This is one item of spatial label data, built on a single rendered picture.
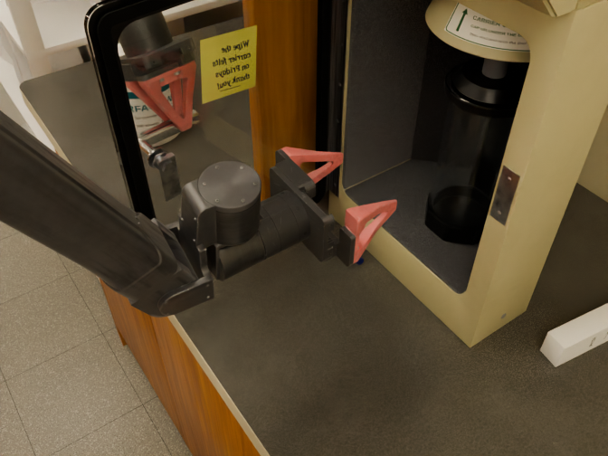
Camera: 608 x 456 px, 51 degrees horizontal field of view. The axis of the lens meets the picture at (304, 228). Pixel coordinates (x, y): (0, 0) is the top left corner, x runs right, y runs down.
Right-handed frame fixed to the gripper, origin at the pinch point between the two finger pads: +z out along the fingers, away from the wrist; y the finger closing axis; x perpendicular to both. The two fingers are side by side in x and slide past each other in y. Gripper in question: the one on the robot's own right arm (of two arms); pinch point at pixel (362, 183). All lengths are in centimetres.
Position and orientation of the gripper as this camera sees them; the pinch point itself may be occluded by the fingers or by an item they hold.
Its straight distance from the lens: 71.9
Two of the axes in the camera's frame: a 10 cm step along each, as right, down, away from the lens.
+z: 8.2, -4.1, 4.0
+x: -0.1, 6.9, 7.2
